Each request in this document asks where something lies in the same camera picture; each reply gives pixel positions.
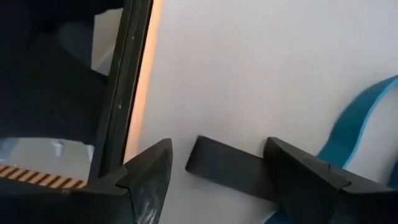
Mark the short wide black rubber band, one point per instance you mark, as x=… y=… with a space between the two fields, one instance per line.
x=224 y=165

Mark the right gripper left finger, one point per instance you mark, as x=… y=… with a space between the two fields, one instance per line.
x=146 y=193

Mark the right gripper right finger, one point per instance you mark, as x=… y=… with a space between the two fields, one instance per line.
x=311 y=199

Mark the black aluminium table frame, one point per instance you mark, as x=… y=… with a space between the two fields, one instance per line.
x=121 y=93

